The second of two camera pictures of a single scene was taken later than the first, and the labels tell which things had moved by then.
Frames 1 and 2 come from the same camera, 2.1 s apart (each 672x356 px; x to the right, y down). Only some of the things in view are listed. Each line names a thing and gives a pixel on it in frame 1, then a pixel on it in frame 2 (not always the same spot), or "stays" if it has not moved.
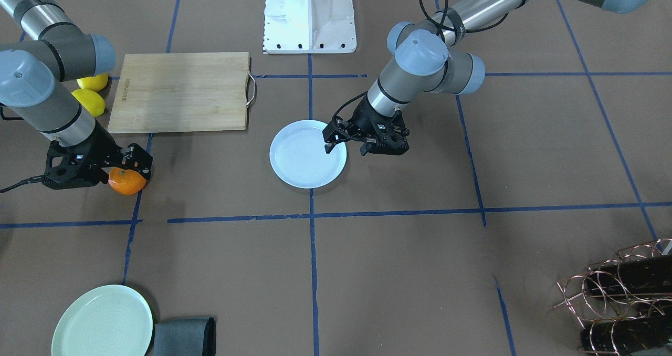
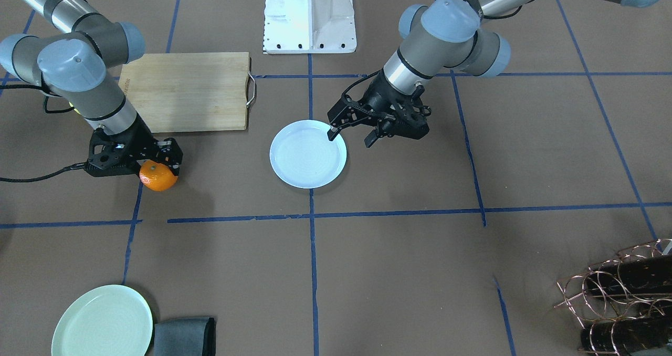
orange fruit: x=125 y=181 to x=156 y=176
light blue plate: x=298 y=157 stays
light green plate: x=109 y=320 stays
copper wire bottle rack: x=625 y=302 stays
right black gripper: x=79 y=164 to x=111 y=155
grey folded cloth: x=185 y=337 stays
